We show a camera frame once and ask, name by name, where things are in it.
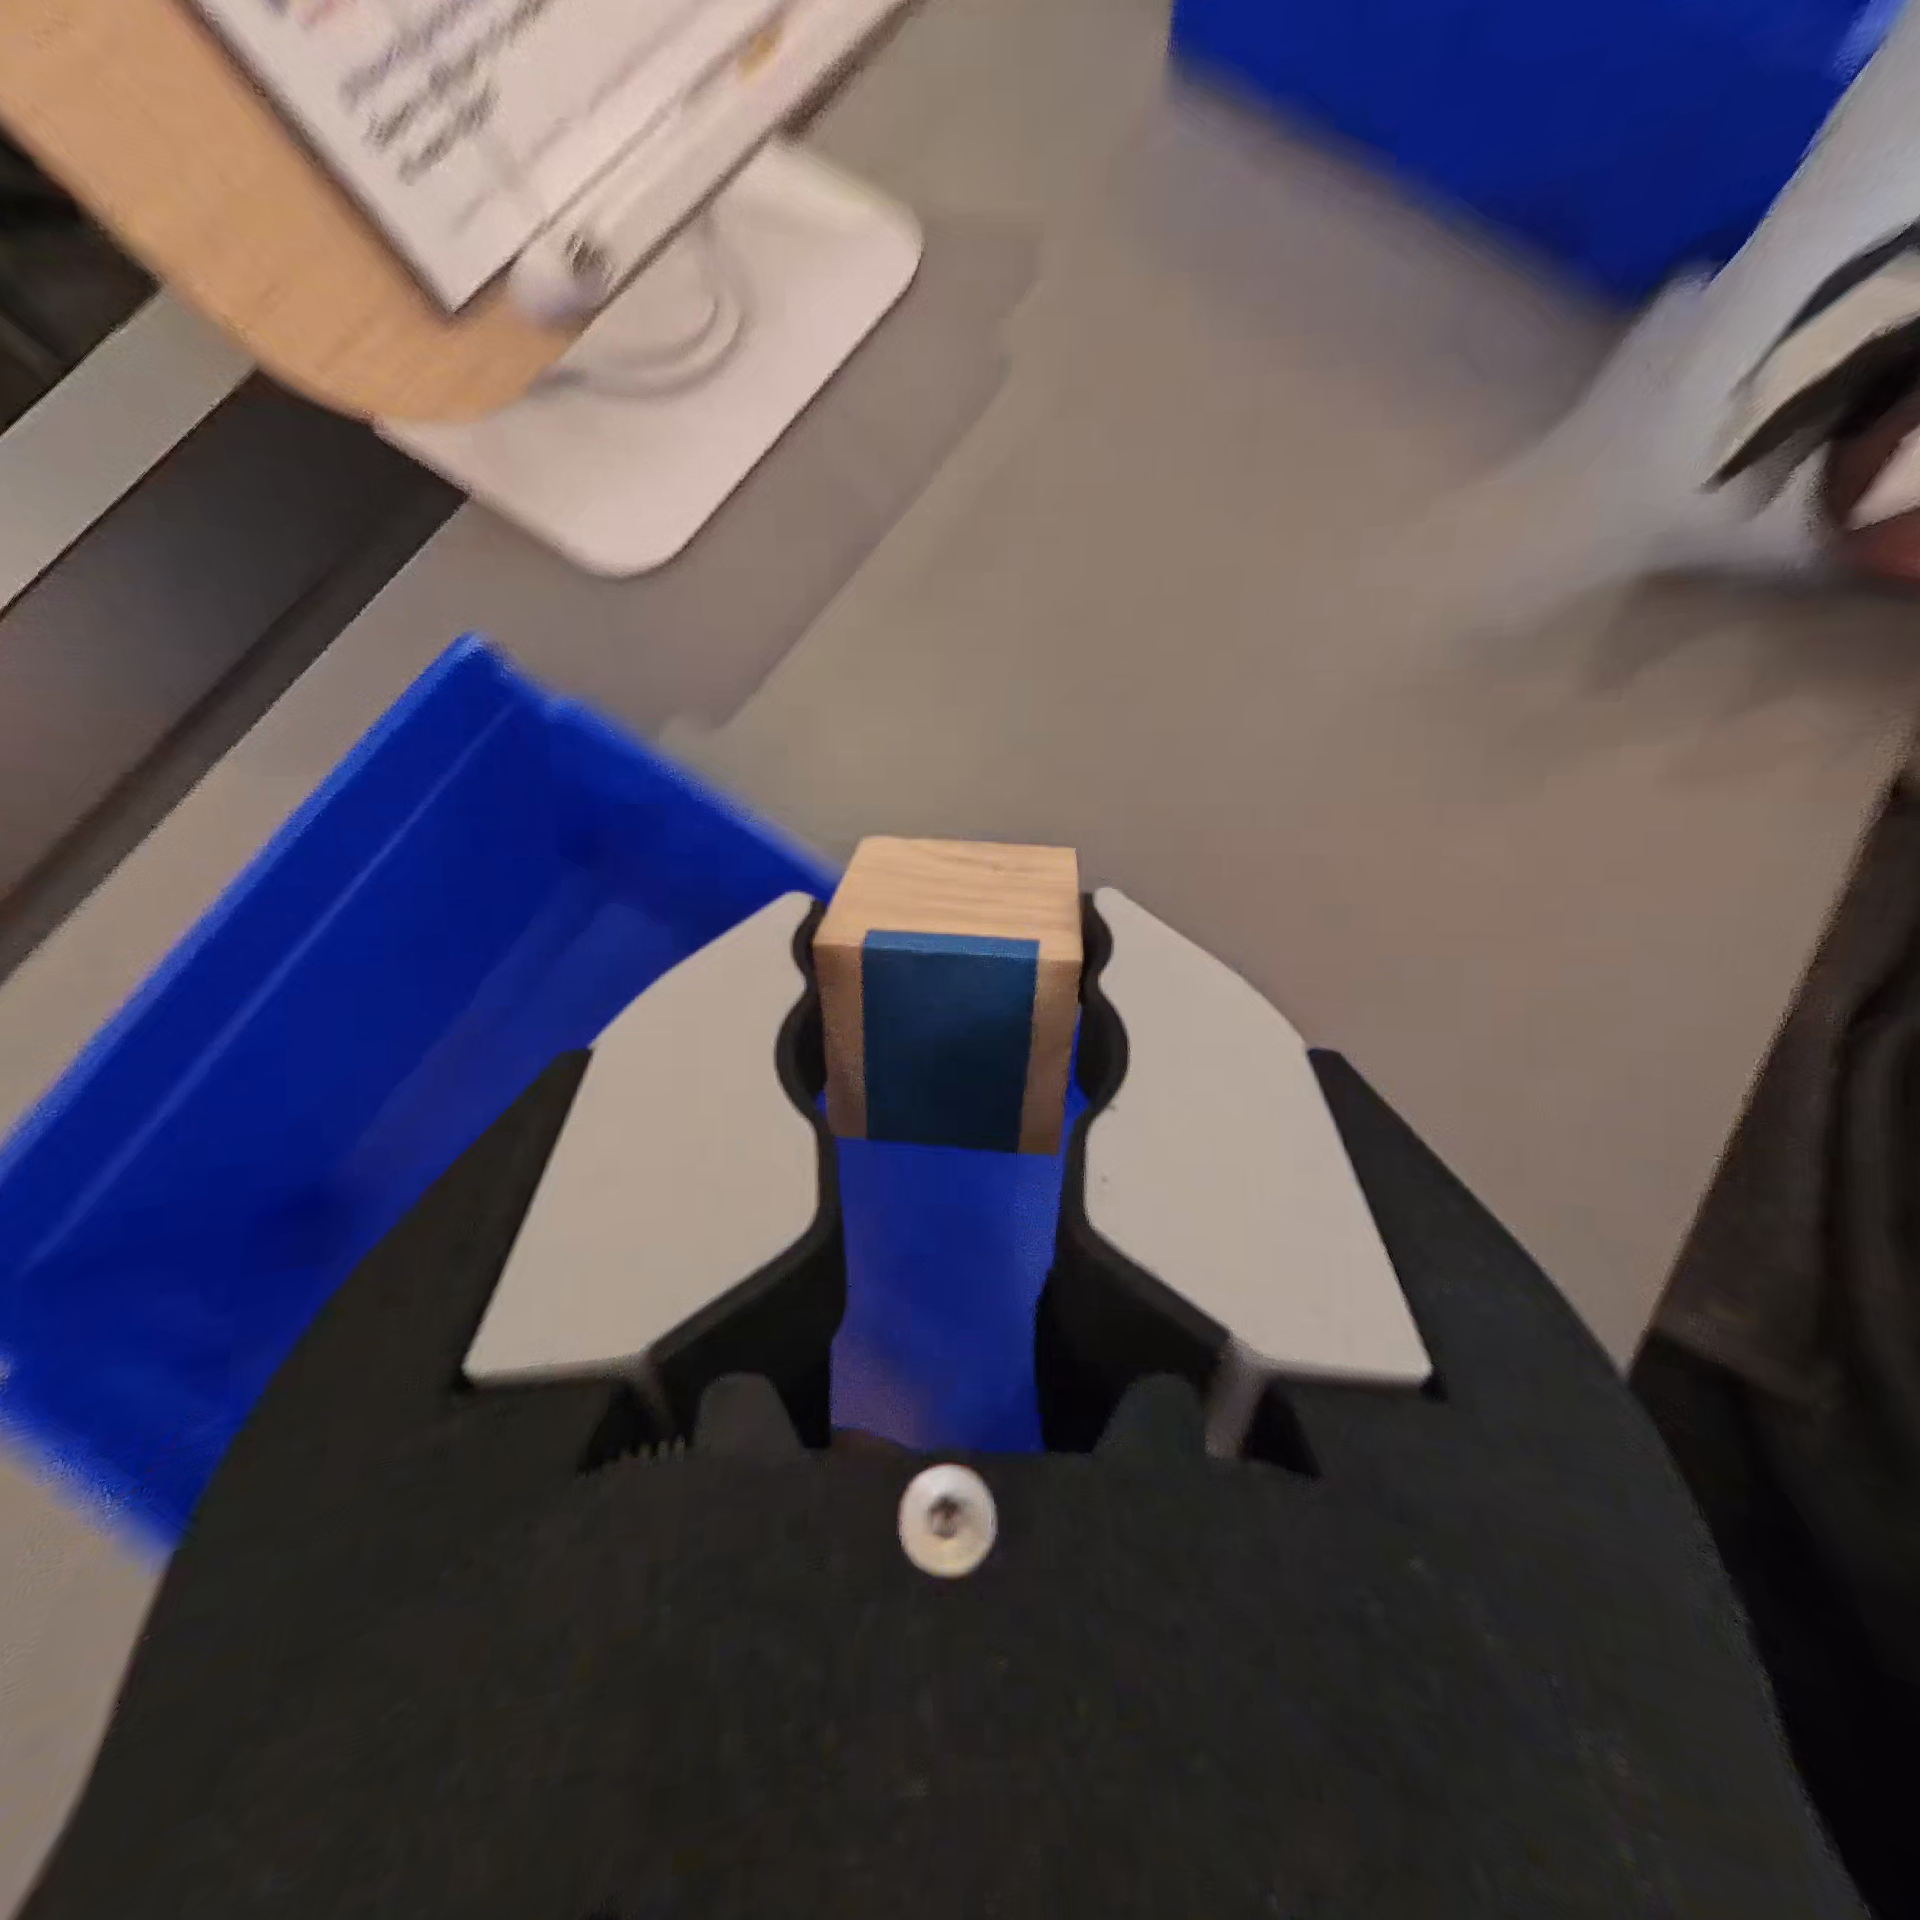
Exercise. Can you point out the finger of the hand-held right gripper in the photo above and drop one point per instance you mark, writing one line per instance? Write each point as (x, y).
(1832, 361)

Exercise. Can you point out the blue plastic bin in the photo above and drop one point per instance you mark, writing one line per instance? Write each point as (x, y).
(301, 1051)
(1499, 119)

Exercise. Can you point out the wooden cube blue tape stripe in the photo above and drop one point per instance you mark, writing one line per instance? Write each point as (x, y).
(945, 1021)

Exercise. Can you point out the person's right hand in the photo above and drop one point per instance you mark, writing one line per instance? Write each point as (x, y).
(1883, 494)

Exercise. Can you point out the grey desk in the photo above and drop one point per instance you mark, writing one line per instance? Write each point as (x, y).
(1199, 676)

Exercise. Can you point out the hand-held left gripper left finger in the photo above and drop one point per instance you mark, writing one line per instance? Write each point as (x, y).
(645, 1199)

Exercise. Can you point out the white instruction sheet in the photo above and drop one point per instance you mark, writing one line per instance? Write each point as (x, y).
(494, 91)

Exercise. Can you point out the instruction board on white stand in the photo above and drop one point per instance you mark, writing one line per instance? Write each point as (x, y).
(181, 179)

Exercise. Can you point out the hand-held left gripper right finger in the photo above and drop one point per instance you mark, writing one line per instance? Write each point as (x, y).
(1246, 1199)

